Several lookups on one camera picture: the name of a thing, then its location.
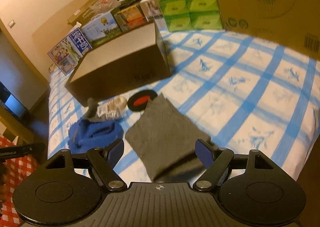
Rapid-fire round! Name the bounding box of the red instant meal bowl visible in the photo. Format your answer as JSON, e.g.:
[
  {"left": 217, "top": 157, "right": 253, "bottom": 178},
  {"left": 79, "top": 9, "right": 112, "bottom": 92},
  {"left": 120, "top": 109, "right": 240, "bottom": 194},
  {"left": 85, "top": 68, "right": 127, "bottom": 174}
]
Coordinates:
[{"left": 120, "top": 18, "right": 148, "bottom": 32}]

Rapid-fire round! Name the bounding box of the flat brown cardboard box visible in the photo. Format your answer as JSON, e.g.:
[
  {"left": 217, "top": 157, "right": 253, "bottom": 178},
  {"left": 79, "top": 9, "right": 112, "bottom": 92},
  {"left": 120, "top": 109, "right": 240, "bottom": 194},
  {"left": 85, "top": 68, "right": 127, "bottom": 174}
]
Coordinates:
[{"left": 67, "top": 0, "right": 98, "bottom": 26}]

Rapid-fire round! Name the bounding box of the red checked cloth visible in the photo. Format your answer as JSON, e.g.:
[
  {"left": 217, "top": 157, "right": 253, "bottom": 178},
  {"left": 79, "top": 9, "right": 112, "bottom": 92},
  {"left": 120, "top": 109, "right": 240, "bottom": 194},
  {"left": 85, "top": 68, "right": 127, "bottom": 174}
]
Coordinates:
[{"left": 1, "top": 136, "right": 39, "bottom": 226}]

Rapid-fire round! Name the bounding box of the orange instant meal bowl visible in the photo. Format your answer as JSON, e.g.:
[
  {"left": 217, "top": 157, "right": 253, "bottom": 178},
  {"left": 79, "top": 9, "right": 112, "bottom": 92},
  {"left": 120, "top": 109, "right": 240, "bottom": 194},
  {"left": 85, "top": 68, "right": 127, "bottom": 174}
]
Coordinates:
[{"left": 114, "top": 4, "right": 145, "bottom": 26}]

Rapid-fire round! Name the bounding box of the wooden headboard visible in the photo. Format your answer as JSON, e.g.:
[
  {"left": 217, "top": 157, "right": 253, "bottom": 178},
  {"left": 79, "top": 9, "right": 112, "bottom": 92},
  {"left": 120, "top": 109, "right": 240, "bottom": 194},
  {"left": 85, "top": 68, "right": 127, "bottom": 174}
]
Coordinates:
[{"left": 32, "top": 0, "right": 98, "bottom": 45}]

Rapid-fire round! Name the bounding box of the grey felt cloth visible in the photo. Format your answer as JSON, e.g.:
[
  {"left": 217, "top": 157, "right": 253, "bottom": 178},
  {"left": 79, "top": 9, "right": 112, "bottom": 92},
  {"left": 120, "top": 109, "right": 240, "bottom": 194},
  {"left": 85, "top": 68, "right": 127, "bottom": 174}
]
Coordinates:
[{"left": 125, "top": 94, "right": 210, "bottom": 182}]

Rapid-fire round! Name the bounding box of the large brown cardboard carton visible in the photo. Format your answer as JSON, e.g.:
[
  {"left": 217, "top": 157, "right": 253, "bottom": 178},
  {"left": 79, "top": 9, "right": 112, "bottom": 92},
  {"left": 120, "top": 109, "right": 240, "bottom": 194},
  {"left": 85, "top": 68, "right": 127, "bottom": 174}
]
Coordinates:
[{"left": 217, "top": 0, "right": 319, "bottom": 59}]

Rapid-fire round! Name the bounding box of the green tissue pack bundle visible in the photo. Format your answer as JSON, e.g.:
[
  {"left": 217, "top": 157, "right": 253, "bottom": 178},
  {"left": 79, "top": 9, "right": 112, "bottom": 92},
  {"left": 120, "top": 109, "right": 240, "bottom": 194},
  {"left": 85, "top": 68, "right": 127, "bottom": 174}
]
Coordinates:
[{"left": 157, "top": 0, "right": 222, "bottom": 32}]

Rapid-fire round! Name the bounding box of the brown open cardboard box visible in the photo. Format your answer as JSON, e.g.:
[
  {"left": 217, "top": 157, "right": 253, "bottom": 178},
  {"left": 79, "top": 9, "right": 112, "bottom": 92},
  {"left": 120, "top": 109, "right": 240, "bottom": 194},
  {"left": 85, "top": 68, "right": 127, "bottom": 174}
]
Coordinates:
[{"left": 65, "top": 21, "right": 170, "bottom": 106}]

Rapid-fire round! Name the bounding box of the black red round pad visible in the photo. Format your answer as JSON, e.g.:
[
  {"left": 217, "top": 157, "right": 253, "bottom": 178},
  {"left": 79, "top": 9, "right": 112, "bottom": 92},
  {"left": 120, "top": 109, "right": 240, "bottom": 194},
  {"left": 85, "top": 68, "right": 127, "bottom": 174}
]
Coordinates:
[{"left": 127, "top": 90, "right": 158, "bottom": 112}]

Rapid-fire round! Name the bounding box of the blue checked bed sheet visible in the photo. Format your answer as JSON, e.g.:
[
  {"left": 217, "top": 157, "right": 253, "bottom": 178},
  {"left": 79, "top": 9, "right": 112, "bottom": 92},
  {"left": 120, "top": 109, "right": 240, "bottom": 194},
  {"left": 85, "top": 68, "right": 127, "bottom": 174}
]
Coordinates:
[{"left": 48, "top": 30, "right": 319, "bottom": 183}]

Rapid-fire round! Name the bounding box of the cow picture milk box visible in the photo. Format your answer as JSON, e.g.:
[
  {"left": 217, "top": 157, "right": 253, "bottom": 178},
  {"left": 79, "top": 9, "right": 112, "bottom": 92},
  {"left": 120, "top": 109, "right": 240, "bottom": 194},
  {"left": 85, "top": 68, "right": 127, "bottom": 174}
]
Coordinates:
[{"left": 81, "top": 8, "right": 122, "bottom": 48}]

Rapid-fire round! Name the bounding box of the white product box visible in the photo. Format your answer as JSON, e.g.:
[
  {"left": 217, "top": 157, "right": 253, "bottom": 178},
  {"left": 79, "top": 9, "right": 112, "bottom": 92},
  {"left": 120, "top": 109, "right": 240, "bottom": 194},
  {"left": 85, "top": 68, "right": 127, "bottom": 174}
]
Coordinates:
[{"left": 139, "top": 0, "right": 162, "bottom": 21}]

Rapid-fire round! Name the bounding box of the blue fluffy towel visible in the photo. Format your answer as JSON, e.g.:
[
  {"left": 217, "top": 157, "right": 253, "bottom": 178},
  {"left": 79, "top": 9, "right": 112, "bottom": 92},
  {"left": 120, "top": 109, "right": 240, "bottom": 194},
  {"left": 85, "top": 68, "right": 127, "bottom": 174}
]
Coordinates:
[{"left": 67, "top": 118, "right": 124, "bottom": 154}]

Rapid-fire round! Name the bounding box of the cotton swab plastic bag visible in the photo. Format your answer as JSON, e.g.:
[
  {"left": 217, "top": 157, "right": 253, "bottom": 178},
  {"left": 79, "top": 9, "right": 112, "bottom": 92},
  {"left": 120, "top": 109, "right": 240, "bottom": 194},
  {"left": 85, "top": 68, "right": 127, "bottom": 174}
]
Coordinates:
[{"left": 97, "top": 97, "right": 127, "bottom": 120}]

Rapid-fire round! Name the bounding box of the clear plastic bag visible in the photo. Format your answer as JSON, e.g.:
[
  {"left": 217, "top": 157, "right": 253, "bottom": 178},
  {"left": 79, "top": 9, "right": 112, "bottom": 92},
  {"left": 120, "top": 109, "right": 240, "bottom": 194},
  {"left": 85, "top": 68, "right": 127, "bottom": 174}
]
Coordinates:
[{"left": 90, "top": 0, "right": 120, "bottom": 14}]

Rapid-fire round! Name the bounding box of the wall light switch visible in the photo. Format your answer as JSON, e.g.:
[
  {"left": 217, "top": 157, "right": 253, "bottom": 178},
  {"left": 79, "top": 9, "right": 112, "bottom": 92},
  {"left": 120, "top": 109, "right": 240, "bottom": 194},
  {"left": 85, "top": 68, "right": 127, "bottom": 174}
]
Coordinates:
[{"left": 8, "top": 20, "right": 16, "bottom": 28}]

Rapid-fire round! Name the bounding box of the blue milk carton box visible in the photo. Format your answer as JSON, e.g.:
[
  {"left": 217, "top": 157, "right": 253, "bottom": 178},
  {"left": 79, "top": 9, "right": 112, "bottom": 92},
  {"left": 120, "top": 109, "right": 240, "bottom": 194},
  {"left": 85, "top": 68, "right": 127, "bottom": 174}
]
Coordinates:
[{"left": 48, "top": 28, "right": 92, "bottom": 76}]

